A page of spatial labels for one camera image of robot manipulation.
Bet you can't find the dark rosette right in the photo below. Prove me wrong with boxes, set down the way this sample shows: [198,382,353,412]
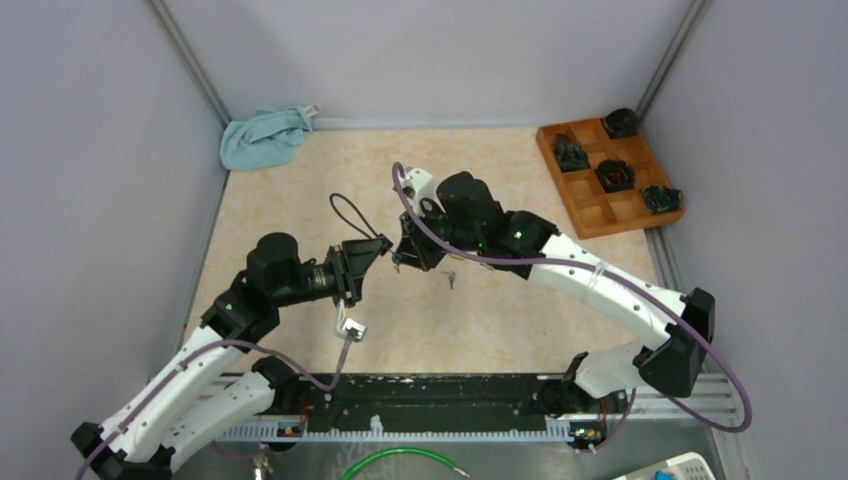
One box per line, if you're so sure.
[640,185,682,215]

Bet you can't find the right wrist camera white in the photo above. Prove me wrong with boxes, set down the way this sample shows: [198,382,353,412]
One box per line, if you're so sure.
[400,167,437,216]

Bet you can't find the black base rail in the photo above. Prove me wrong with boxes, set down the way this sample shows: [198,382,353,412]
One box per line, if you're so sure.
[238,372,627,439]

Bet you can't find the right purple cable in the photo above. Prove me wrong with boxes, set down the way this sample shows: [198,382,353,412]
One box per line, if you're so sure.
[390,162,755,434]

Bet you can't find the dark rosette top corner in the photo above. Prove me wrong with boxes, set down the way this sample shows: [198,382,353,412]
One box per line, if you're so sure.
[601,108,640,140]

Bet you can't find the dark rosette upper left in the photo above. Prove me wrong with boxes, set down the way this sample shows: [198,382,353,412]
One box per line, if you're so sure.
[553,134,590,173]

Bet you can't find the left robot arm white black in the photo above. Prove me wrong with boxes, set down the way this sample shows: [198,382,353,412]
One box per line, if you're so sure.
[71,233,392,479]

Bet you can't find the small silver keys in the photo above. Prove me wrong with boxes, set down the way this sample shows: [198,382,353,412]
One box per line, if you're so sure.
[442,271,457,290]

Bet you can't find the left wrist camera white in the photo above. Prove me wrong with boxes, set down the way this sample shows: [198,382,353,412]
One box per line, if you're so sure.
[335,299,367,342]

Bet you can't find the wooden compartment tray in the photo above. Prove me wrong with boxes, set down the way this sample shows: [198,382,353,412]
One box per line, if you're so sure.
[536,117,686,239]

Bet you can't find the green cable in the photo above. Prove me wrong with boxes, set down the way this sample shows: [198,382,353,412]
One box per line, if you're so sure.
[339,447,472,480]

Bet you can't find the light blue cloth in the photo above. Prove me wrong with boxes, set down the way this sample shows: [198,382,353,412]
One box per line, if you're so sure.
[219,104,322,171]

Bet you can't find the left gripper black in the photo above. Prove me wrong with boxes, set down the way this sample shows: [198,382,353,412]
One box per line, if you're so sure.
[273,238,388,311]

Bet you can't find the black cable lock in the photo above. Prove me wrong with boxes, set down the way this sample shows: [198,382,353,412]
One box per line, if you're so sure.
[329,192,387,242]

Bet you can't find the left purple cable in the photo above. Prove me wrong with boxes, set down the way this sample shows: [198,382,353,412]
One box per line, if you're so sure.
[74,337,354,480]

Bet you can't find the dark rosette centre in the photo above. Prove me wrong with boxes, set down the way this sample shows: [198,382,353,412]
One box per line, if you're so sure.
[595,159,636,193]

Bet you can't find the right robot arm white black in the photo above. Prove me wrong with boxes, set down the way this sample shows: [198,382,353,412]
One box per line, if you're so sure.
[391,163,715,412]

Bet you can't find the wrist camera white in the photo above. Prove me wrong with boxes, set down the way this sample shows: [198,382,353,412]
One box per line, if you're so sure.
[400,167,437,216]
[335,299,367,342]

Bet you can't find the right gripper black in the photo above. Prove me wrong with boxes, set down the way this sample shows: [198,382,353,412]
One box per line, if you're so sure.
[393,198,483,272]

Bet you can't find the purple cable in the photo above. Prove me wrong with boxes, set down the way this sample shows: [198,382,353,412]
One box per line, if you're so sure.
[74,337,354,480]
[390,162,755,434]

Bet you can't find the white basket corner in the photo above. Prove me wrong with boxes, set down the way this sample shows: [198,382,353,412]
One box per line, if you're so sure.
[614,452,716,480]

